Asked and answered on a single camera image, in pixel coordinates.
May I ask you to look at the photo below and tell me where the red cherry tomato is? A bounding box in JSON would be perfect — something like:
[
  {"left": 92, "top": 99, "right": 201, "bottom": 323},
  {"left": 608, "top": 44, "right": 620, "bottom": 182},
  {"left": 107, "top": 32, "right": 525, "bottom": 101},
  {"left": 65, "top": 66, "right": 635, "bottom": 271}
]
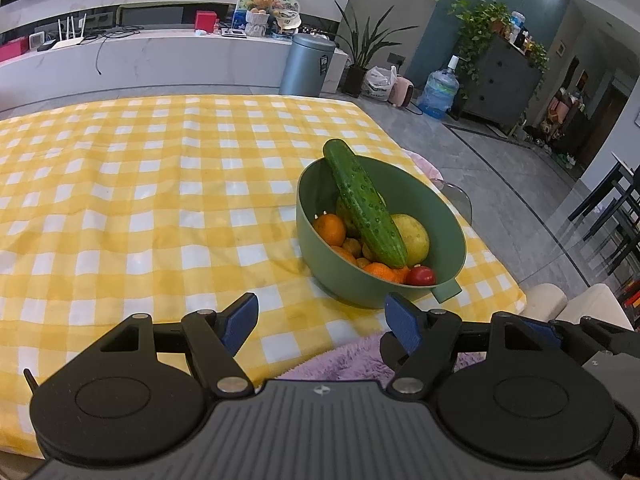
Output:
[{"left": 405, "top": 266, "right": 437, "bottom": 287}]

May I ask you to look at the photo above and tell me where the green cucumber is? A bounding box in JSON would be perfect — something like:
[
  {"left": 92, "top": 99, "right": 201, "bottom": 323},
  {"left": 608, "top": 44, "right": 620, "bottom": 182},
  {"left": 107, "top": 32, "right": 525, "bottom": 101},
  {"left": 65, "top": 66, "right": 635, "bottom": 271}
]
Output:
[{"left": 323, "top": 139, "right": 408, "bottom": 269}]

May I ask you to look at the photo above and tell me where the purple fluffy cloth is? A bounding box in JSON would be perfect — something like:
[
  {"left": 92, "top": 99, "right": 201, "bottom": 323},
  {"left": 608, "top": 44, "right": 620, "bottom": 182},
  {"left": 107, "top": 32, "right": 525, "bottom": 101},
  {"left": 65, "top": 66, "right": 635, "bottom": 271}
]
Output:
[{"left": 274, "top": 331, "right": 486, "bottom": 382}]

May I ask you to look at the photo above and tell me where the orange tangerine lower right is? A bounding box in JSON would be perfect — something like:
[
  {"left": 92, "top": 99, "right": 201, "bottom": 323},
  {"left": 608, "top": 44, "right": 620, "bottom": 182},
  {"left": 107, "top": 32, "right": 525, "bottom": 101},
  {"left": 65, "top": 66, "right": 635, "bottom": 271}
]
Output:
[{"left": 363, "top": 262, "right": 401, "bottom": 283}]

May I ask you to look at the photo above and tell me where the orange tangerine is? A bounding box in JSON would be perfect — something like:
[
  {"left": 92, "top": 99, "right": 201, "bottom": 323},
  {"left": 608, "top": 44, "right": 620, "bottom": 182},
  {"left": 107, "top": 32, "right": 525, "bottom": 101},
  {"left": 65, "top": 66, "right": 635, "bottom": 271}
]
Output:
[
  {"left": 331, "top": 246, "right": 357, "bottom": 266},
  {"left": 363, "top": 262, "right": 401, "bottom": 283},
  {"left": 312, "top": 214, "right": 346, "bottom": 246}
]

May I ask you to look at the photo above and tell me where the yellow-green pear right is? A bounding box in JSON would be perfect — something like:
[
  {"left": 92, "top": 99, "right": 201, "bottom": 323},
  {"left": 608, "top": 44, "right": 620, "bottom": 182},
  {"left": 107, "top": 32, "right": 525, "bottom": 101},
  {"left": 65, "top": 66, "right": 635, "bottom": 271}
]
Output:
[{"left": 392, "top": 214, "right": 431, "bottom": 268}]

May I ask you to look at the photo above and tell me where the orange tangerine lower left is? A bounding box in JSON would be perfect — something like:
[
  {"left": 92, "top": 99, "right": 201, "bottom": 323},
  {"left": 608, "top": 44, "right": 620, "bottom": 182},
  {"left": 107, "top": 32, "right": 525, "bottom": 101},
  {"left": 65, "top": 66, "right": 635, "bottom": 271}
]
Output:
[{"left": 331, "top": 246, "right": 357, "bottom": 266}]

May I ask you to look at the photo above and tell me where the orange tangerine upper left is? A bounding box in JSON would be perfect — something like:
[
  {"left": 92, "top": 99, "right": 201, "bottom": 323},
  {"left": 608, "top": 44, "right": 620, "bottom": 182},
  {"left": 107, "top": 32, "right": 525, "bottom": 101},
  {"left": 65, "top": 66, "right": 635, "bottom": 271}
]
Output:
[{"left": 312, "top": 214, "right": 346, "bottom": 246}]

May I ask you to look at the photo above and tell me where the grey transparent chair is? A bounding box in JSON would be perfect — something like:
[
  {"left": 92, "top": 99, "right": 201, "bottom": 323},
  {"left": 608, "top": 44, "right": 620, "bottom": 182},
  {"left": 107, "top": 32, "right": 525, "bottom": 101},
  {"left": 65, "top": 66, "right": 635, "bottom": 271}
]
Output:
[{"left": 432, "top": 179, "right": 473, "bottom": 224}]

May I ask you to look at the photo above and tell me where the green plastic bowl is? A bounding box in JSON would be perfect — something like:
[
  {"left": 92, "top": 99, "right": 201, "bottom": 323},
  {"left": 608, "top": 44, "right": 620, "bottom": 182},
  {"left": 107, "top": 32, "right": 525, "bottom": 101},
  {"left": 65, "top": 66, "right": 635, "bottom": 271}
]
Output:
[{"left": 296, "top": 156, "right": 466, "bottom": 309}]

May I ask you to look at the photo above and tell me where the blue water jug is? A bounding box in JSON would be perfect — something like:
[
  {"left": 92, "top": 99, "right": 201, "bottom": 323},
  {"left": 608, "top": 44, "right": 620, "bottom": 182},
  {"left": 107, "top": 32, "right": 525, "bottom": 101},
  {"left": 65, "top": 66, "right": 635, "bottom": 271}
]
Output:
[{"left": 418, "top": 55, "right": 459, "bottom": 119}]

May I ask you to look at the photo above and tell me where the pink small heater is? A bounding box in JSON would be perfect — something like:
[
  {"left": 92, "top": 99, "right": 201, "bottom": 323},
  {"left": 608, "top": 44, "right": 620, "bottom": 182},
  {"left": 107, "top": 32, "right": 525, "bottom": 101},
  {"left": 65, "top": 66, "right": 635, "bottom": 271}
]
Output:
[{"left": 387, "top": 76, "right": 414, "bottom": 107}]

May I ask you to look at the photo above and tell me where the dark grey drawer cabinet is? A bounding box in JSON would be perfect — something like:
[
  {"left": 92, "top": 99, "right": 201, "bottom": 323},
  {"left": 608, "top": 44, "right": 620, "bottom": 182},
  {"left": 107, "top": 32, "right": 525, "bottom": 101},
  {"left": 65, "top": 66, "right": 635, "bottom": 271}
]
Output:
[{"left": 452, "top": 35, "right": 542, "bottom": 129}]

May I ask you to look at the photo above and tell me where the white plastic bag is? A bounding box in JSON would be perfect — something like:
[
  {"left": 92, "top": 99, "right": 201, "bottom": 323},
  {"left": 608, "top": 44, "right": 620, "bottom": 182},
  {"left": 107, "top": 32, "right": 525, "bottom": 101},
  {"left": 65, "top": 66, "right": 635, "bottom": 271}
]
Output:
[{"left": 361, "top": 66, "right": 398, "bottom": 102}]

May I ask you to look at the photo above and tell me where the grey-blue trash bin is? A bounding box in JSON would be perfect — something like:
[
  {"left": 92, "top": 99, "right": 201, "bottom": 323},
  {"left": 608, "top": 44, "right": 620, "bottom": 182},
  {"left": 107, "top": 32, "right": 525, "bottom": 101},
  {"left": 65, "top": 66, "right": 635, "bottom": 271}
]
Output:
[{"left": 279, "top": 34, "right": 336, "bottom": 98}]

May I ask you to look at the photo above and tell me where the potted green plant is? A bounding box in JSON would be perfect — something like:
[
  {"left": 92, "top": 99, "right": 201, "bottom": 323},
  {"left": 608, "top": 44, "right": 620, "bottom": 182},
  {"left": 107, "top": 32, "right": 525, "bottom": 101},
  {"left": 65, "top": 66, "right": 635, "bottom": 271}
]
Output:
[{"left": 335, "top": 1, "right": 416, "bottom": 98}]

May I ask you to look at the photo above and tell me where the white long tv cabinet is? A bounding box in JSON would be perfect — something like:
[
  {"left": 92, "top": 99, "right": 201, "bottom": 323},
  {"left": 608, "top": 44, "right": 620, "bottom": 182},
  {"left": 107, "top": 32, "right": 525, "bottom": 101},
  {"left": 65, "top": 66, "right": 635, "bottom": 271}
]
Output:
[{"left": 0, "top": 28, "right": 350, "bottom": 114}]

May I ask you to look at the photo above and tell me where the red box on cabinet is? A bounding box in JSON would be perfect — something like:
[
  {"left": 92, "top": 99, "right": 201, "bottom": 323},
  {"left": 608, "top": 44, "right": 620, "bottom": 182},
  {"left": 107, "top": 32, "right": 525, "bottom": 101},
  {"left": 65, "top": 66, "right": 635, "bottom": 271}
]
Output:
[{"left": 194, "top": 10, "right": 218, "bottom": 34}]

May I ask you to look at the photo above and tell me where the leafy plant on cabinet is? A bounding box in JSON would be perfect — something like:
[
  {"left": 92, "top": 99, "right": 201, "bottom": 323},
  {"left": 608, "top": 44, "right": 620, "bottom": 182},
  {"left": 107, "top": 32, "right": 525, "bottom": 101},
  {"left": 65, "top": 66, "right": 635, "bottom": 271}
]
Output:
[{"left": 449, "top": 0, "right": 510, "bottom": 70}]

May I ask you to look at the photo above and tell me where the white wifi router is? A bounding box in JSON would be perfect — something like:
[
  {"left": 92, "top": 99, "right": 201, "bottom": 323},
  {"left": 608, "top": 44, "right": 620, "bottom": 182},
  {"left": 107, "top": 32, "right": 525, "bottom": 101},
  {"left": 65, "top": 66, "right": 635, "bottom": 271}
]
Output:
[{"left": 52, "top": 13, "right": 88, "bottom": 50}]

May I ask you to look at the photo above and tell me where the pink box left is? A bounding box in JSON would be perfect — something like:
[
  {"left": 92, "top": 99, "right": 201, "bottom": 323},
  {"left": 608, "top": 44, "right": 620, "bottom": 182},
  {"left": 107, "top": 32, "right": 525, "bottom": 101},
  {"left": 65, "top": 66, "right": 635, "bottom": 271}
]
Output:
[{"left": 0, "top": 37, "right": 29, "bottom": 62}]

